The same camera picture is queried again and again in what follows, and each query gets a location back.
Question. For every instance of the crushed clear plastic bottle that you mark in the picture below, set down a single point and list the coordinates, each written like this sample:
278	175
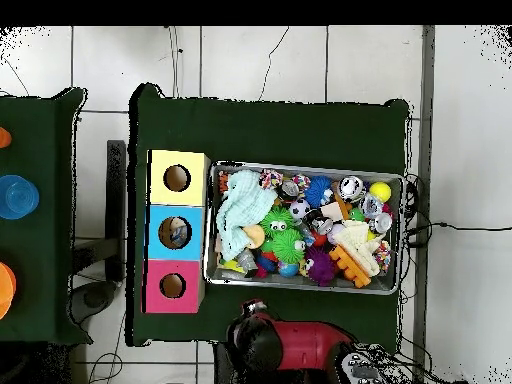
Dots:
179	235

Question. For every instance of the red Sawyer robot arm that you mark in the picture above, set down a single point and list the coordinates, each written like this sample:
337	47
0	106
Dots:
308	344

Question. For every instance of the wooden box with three holes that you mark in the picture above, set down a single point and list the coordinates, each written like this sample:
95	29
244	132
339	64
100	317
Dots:
184	196

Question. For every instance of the mint green cloth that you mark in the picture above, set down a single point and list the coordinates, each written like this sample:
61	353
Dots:
244	200

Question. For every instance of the small soccer ball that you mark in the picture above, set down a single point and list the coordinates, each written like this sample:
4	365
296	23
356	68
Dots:
300	209

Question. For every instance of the green fuzzy toy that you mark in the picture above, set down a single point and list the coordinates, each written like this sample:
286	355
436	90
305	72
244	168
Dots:
286	246

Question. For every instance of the blue fuzzy toy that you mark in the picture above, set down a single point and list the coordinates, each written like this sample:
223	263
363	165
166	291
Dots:
318	191

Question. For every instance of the dark green table cloth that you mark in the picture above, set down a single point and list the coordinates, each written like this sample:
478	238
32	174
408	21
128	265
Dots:
272	132
40	140

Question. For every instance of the purple spiky toy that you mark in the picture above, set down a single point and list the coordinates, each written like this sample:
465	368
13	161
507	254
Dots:
320	267

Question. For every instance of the cream knitted cloth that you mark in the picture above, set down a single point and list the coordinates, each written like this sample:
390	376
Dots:
355	238

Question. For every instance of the orange toy building block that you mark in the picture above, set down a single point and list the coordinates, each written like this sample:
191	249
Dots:
348	267

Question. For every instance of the yellow ball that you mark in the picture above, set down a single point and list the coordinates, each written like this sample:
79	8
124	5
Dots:
380	192

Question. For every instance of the black flat panel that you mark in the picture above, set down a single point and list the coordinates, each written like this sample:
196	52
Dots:
116	192

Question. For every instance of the blue plastic cup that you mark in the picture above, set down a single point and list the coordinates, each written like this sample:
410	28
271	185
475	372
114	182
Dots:
18	196

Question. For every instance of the orange plastic cup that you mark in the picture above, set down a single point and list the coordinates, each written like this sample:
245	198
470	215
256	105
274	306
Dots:
6	288
4	138

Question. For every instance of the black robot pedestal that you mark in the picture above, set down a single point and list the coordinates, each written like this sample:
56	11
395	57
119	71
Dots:
220	370

